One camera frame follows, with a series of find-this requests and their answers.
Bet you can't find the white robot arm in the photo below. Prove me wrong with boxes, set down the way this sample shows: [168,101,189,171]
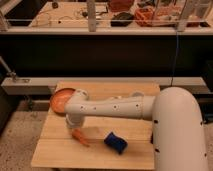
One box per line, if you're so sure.
[65,87,209,171]

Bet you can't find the orange plate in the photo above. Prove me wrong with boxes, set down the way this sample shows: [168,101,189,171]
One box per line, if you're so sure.
[50,88,75,114]

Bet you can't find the blue cloth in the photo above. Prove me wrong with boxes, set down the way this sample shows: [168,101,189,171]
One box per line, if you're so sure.
[104,132,128,155]

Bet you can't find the black object on shelf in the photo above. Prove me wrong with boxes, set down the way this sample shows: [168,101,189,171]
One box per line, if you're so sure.
[110,12,134,27]

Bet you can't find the orange crate on shelf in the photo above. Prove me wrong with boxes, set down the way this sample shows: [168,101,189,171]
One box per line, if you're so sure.
[134,8,154,27]

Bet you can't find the metal clamp bracket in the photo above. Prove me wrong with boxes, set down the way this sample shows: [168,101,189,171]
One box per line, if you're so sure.
[0,54,31,84]

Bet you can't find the blue hanging cable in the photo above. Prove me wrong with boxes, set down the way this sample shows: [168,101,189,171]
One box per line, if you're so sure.
[170,31,181,87]

